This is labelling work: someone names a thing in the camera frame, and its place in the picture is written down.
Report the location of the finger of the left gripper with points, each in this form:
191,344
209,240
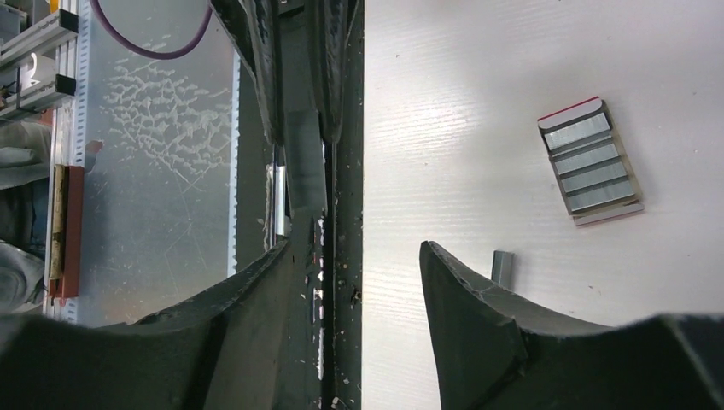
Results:
329,26
254,30

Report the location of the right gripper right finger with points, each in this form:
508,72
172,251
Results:
495,349

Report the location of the grey staple strip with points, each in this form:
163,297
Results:
502,268
304,158

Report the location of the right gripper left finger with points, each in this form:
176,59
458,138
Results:
219,349

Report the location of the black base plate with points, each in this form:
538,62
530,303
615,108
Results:
321,358

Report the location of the box of staples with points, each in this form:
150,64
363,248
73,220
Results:
591,166

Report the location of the white cable duct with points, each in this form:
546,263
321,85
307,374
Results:
67,172

